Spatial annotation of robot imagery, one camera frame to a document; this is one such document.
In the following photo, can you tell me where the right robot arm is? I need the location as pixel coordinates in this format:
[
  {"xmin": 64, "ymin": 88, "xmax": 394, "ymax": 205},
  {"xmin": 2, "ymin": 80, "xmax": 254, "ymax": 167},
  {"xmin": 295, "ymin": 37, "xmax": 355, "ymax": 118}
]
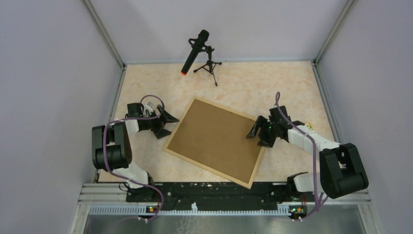
[{"xmin": 246, "ymin": 106, "xmax": 369, "ymax": 201}]

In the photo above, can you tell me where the black tripod stand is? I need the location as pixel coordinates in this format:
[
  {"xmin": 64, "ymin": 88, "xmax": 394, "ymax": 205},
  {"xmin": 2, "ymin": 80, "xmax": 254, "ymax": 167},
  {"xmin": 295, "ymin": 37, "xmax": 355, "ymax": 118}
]
[{"xmin": 193, "ymin": 46, "xmax": 223, "ymax": 87}]

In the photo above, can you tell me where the black microphone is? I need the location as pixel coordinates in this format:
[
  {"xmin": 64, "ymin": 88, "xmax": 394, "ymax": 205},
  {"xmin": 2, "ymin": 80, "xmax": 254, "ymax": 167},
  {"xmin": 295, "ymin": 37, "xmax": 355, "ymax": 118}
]
[{"xmin": 181, "ymin": 29, "xmax": 209, "ymax": 76}]

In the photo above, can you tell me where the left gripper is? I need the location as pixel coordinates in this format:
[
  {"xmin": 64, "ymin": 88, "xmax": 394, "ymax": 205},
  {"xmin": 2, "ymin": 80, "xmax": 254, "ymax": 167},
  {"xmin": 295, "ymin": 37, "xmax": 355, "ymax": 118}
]
[{"xmin": 143, "ymin": 105, "xmax": 179, "ymax": 139}]

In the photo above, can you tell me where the wooden picture frame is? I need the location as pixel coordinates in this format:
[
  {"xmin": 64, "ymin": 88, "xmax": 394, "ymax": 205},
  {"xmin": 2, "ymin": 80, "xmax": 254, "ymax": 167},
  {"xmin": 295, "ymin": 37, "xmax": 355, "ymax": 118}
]
[{"xmin": 162, "ymin": 97, "xmax": 266, "ymax": 190}]

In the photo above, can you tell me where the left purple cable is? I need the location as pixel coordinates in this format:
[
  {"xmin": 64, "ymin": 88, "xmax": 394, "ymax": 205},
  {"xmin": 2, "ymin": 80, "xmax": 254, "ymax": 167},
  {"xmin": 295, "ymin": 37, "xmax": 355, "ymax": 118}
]
[{"xmin": 102, "ymin": 94, "xmax": 165, "ymax": 223}]

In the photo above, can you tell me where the brown backing board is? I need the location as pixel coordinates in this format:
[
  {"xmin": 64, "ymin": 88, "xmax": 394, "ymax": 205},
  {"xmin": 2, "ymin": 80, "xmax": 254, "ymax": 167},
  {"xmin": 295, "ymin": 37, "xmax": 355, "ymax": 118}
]
[{"xmin": 166, "ymin": 98, "xmax": 263, "ymax": 185}]

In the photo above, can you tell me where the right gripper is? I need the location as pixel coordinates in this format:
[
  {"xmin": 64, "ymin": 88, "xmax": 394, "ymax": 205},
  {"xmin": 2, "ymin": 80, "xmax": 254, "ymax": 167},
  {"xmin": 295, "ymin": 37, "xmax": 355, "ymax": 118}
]
[{"xmin": 246, "ymin": 116, "xmax": 278, "ymax": 148}]

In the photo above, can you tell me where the yellow toy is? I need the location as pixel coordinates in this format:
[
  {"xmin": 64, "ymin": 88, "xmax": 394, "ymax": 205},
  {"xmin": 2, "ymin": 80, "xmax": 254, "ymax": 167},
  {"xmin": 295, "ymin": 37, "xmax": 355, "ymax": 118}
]
[{"xmin": 305, "ymin": 122, "xmax": 313, "ymax": 130}]

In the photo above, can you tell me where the aluminium rail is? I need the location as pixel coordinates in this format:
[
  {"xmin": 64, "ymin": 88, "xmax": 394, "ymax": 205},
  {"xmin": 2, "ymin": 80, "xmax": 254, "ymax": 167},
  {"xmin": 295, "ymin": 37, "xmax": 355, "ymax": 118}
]
[{"xmin": 77, "ymin": 182, "xmax": 372, "ymax": 217}]

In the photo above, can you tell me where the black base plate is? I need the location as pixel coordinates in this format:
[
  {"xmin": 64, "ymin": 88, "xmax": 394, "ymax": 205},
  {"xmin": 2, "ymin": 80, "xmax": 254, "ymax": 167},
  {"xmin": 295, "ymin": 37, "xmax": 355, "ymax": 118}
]
[{"xmin": 126, "ymin": 182, "xmax": 314, "ymax": 211}]

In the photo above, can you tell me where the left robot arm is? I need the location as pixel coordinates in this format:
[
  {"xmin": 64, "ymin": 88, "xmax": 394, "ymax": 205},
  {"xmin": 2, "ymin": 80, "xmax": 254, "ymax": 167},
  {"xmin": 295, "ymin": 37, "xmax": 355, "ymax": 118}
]
[{"xmin": 92, "ymin": 105, "xmax": 179, "ymax": 202}]

